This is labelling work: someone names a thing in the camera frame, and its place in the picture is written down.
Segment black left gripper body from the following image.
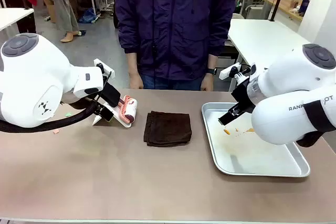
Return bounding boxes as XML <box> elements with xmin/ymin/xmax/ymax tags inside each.
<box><xmin>100</xmin><ymin>83</ymin><xmax>122</xmax><ymax>108</ymax></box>

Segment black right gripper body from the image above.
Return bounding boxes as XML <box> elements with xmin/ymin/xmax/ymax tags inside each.
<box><xmin>230</xmin><ymin>79</ymin><xmax>257</xmax><ymax>113</ymax></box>

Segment pink white lint roller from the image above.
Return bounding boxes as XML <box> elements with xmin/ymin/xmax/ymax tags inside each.
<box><xmin>117</xmin><ymin>94</ymin><xmax>139</xmax><ymax>125</ymax></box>

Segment dark brown cloth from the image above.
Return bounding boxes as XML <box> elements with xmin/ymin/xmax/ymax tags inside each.
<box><xmin>143</xmin><ymin>111</ymin><xmax>193</xmax><ymax>148</ymax></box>

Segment person's right forearm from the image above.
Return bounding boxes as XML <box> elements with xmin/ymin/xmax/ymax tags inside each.
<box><xmin>125</xmin><ymin>52</ymin><xmax>139</xmax><ymax>75</ymax></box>

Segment person's left forearm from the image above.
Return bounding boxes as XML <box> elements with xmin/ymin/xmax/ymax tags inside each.
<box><xmin>207</xmin><ymin>55</ymin><xmax>218</xmax><ymax>69</ymax></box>

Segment person's right hand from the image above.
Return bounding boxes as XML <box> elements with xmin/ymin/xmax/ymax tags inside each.
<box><xmin>129</xmin><ymin>73</ymin><xmax>144</xmax><ymax>90</ymax></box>

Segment person's left hand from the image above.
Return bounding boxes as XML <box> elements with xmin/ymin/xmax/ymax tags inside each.
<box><xmin>200</xmin><ymin>73</ymin><xmax>214</xmax><ymax>91</ymax></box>

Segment white folded stand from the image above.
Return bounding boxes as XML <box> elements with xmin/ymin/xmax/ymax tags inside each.
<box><xmin>92</xmin><ymin>102</ymin><xmax>133</xmax><ymax>130</ymax></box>

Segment silver metal tray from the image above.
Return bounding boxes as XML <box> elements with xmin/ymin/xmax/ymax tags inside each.
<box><xmin>201</xmin><ymin>102</ymin><xmax>311</xmax><ymax>178</ymax></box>

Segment large white table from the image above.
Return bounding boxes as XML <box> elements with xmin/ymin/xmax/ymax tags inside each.
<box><xmin>227</xmin><ymin>18</ymin><xmax>301</xmax><ymax>92</ymax></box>

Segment blue jeans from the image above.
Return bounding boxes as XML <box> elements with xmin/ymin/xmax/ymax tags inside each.
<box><xmin>140</xmin><ymin>73</ymin><xmax>205</xmax><ymax>91</ymax></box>

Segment blue plastic bag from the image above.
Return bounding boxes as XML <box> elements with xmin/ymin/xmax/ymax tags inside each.
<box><xmin>78</xmin><ymin>8</ymin><xmax>98</xmax><ymax>24</ymax></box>

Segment person in purple jacket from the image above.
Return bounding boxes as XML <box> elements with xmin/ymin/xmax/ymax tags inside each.
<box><xmin>114</xmin><ymin>0</ymin><xmax>236</xmax><ymax>81</ymax></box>

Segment person in khaki trousers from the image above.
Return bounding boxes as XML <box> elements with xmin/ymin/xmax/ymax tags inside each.
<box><xmin>49</xmin><ymin>0</ymin><xmax>82</xmax><ymax>43</ymax></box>

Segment wooden side table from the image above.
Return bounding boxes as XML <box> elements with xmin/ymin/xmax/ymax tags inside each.
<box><xmin>264</xmin><ymin>0</ymin><xmax>305</xmax><ymax>22</ymax></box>

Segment cardboard box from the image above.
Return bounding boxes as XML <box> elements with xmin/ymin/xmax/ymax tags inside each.
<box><xmin>43</xmin><ymin>0</ymin><xmax>57</xmax><ymax>23</ymax></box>

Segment clear plastic drink cup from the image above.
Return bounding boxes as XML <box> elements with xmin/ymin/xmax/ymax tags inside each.
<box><xmin>290</xmin><ymin>0</ymin><xmax>303</xmax><ymax>12</ymax></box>

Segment dark blue can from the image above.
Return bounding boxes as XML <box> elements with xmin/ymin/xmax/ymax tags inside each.
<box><xmin>298</xmin><ymin>0</ymin><xmax>312</xmax><ymax>17</ymax></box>

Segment person in dark trousers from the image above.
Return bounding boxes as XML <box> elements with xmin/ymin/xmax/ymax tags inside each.
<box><xmin>15</xmin><ymin>0</ymin><xmax>38</xmax><ymax>35</ymax></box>

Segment small white table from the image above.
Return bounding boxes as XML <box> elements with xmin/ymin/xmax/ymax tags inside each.
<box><xmin>0</xmin><ymin>8</ymin><xmax>35</xmax><ymax>38</ymax></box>

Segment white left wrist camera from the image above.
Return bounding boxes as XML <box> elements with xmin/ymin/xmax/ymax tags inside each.
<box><xmin>93</xmin><ymin>58</ymin><xmax>116</xmax><ymax>78</ymax></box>

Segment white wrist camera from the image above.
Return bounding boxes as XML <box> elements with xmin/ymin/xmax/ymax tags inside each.
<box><xmin>93</xmin><ymin>58</ymin><xmax>116</xmax><ymax>78</ymax></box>
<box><xmin>219</xmin><ymin>62</ymin><xmax>242</xmax><ymax>80</ymax></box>

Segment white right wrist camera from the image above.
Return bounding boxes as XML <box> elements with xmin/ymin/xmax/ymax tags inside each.
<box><xmin>219</xmin><ymin>62</ymin><xmax>242</xmax><ymax>80</ymax></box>

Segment black left arm cable sleeve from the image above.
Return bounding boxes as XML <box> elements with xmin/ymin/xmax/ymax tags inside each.
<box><xmin>0</xmin><ymin>97</ymin><xmax>106</xmax><ymax>133</ymax></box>

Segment black arm cable sleeve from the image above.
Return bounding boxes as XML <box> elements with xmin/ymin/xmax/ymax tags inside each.
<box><xmin>0</xmin><ymin>97</ymin><xmax>106</xmax><ymax>133</ymax></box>
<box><xmin>296</xmin><ymin>99</ymin><xmax>329</xmax><ymax>148</ymax></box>

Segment black right arm cable sleeve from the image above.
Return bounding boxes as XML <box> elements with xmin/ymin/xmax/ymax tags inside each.
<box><xmin>296</xmin><ymin>99</ymin><xmax>329</xmax><ymax>148</ymax></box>

